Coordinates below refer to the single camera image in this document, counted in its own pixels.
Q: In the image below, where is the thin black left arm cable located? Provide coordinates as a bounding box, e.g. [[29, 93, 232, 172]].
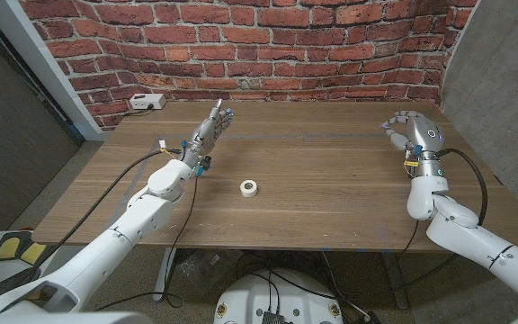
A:
[[94, 175, 199, 312]]

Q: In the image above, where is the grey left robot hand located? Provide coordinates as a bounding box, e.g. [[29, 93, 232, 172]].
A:
[[180, 98, 235, 177]]

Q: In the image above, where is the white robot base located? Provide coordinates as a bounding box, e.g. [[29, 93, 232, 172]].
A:
[[213, 268, 344, 324]]

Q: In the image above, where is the white power strip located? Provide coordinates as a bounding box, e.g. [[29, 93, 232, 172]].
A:
[[129, 93, 167, 111]]

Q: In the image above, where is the white robot torso edge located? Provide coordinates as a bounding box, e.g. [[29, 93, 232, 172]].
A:
[[0, 311, 153, 324]]

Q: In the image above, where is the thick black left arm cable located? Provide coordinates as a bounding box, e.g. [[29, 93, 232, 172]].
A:
[[33, 149, 183, 271]]

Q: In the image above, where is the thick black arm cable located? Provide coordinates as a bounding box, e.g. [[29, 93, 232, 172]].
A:
[[33, 149, 183, 271], [397, 148, 489, 289]]

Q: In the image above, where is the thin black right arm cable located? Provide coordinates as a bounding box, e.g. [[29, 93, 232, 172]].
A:
[[396, 219, 420, 262]]

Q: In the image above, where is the grey metal table leg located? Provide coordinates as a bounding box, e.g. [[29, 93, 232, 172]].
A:
[[152, 247, 178, 302], [380, 251, 410, 311]]

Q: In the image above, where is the white tape roll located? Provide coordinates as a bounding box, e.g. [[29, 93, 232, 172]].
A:
[[239, 179, 259, 199]]

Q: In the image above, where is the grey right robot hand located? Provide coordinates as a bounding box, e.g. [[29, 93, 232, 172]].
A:
[[379, 110, 445, 179]]

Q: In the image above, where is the yellow and black foot pedal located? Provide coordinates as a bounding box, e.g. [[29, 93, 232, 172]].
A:
[[0, 229, 49, 296]]

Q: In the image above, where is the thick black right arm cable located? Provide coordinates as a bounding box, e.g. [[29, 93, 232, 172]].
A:
[[397, 148, 489, 289]]

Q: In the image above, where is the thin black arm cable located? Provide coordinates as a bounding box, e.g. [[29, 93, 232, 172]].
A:
[[396, 219, 420, 262], [94, 175, 199, 312]]

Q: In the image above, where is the black power strip cable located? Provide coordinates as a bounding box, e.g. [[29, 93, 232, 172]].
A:
[[121, 106, 155, 118]]

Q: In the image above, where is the red brick print backdrop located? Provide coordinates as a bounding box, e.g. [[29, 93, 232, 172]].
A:
[[18, 0, 480, 132]]

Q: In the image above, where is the clear plastic bag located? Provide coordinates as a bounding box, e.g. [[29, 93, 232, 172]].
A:
[[177, 249, 242, 293]]

